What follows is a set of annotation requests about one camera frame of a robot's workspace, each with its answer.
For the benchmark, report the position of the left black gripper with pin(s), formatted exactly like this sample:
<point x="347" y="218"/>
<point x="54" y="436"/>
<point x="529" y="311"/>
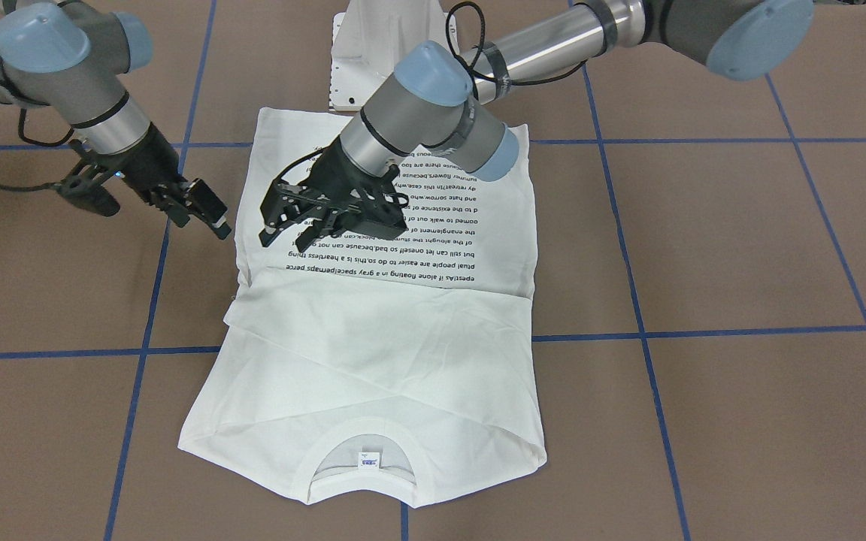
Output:
<point x="343" y="177"/>

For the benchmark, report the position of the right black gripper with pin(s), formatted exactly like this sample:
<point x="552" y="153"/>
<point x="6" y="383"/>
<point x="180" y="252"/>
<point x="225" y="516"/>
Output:
<point x="152" y="164"/>

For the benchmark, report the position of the white long-sleeve printed shirt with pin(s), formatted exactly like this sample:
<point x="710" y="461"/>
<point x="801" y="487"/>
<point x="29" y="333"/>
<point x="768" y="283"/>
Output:
<point x="404" y="367"/>

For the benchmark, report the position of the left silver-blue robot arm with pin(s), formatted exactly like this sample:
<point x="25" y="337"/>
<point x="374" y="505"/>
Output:
<point x="435" y="98"/>

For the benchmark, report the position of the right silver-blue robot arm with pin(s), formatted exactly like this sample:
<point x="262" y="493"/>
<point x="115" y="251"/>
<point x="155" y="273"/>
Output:
<point x="70" y="56"/>

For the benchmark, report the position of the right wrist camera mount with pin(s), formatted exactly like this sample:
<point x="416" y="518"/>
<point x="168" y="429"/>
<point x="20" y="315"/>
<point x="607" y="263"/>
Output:
<point x="83" y="186"/>

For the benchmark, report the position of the white central pedestal column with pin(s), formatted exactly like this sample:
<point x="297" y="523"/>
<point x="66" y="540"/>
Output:
<point x="370" y="37"/>

